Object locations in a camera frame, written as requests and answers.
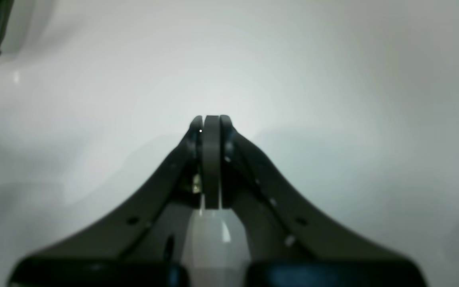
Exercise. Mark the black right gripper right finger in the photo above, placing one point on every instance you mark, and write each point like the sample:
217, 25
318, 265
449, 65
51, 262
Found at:
291, 242

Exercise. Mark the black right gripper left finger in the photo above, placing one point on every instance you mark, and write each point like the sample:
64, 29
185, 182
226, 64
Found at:
140, 243

